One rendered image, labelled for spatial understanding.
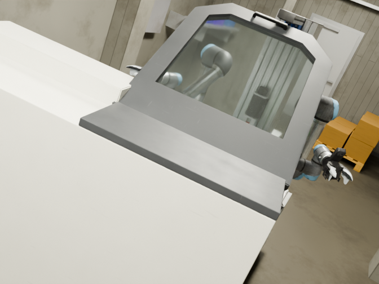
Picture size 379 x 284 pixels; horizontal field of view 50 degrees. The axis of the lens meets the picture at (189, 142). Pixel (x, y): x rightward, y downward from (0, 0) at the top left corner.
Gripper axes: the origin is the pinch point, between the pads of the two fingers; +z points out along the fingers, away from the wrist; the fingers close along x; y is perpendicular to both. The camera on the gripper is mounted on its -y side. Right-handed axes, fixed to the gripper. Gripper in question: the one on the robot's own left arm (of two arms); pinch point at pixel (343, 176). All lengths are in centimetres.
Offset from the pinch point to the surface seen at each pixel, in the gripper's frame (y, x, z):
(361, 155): 156, -268, -479
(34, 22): 2, 217, -211
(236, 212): -6, 59, 60
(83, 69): -26, 122, 8
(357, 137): 129, -254, -488
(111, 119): -19, 104, 36
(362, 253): 169, -160, -199
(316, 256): 160, -91, -163
